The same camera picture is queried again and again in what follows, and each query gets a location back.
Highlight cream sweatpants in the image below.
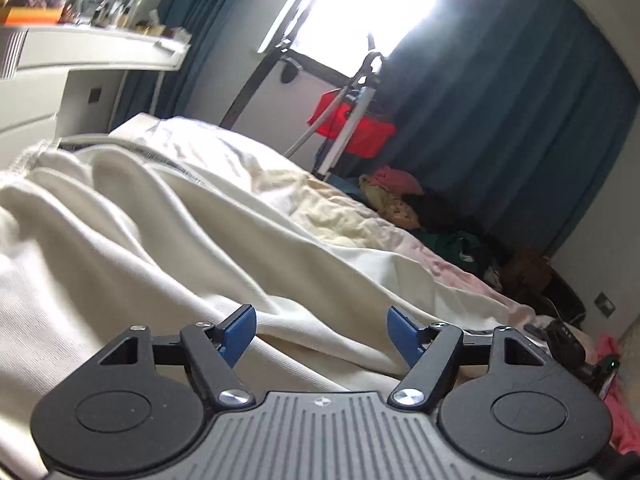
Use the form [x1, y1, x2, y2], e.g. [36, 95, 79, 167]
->
[0, 135, 533, 478]

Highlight orange tray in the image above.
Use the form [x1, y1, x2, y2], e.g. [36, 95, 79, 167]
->
[0, 5, 63, 26]

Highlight red cloth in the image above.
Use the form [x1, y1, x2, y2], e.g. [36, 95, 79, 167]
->
[307, 89, 397, 157]

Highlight white dressing table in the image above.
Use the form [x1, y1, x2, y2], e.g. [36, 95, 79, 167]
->
[0, 25, 193, 143]

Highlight wide blue curtain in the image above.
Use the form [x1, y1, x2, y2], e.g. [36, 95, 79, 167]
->
[345, 0, 636, 261]

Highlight pink garment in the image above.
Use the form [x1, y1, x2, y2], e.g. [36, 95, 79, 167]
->
[372, 166, 425, 196]

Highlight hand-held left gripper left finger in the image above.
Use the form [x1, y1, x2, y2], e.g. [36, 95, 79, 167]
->
[97, 304, 257, 411]

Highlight dark framed window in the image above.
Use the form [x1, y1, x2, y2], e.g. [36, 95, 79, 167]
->
[257, 0, 458, 81]

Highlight beige garment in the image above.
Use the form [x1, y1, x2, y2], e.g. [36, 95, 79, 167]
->
[359, 175, 426, 228]

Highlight narrow blue curtain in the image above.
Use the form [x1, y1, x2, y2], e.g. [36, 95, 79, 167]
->
[107, 0, 256, 133]

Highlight pastel bed sheet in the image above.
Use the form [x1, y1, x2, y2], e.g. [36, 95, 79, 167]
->
[107, 112, 601, 391]

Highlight pink fleece towel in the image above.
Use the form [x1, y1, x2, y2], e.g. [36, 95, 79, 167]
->
[585, 332, 640, 453]

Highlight green garment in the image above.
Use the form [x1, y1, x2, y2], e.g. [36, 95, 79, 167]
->
[415, 230, 483, 266]

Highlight black garment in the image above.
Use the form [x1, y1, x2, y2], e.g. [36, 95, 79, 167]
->
[402, 192, 486, 233]

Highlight patterned white garment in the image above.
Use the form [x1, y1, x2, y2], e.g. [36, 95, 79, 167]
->
[482, 260, 506, 286]

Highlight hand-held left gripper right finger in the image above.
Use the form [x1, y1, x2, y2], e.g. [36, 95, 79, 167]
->
[387, 306, 553, 413]

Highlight group of cosmetics bottles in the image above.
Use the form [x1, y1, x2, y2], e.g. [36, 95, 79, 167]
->
[0, 0, 193, 43]

